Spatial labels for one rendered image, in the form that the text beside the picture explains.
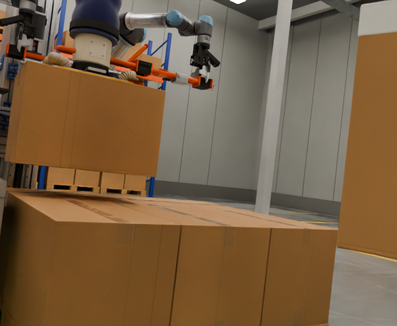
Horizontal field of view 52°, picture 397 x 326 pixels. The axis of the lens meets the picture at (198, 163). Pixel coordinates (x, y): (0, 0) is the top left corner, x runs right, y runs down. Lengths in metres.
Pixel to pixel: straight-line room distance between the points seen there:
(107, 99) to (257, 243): 0.86
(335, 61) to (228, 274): 11.78
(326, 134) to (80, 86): 11.15
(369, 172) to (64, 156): 1.30
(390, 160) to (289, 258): 1.05
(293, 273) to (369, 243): 1.04
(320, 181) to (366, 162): 11.81
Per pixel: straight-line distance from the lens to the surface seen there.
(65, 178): 9.52
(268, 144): 4.82
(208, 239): 1.40
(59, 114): 1.74
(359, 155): 0.70
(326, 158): 12.47
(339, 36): 13.23
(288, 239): 1.65
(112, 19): 1.99
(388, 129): 0.69
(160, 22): 2.28
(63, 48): 1.96
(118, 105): 1.81
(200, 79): 2.20
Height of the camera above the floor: 0.71
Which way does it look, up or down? 2 degrees up
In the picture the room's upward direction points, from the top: 7 degrees clockwise
